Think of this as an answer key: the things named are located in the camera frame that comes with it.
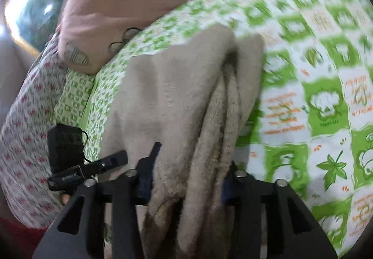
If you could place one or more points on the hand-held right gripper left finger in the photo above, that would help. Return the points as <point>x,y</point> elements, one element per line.
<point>145,173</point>

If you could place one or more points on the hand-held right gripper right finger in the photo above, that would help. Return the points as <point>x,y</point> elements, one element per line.
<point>226,190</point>

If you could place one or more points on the gold framed picture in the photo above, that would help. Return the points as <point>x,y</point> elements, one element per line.
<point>32,5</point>

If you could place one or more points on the green checkered bed sheet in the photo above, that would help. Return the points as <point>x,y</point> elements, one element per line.
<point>306,87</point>

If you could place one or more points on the green checkered pillow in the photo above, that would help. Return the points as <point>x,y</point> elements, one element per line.
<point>74,95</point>

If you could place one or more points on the person's left hand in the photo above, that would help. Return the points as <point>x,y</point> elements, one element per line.
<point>65,199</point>

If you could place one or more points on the red cloth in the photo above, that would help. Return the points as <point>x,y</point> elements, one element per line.
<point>17,235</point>

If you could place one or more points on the floral quilt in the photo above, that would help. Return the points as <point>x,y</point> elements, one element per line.
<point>26,130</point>

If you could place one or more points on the beige knitted sweater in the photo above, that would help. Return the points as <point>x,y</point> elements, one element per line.
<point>169,95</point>

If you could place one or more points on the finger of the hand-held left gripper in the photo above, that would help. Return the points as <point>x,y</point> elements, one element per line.
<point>107,161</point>

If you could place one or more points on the pink pillow with plaid hearts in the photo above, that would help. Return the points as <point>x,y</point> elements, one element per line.
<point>116,11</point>

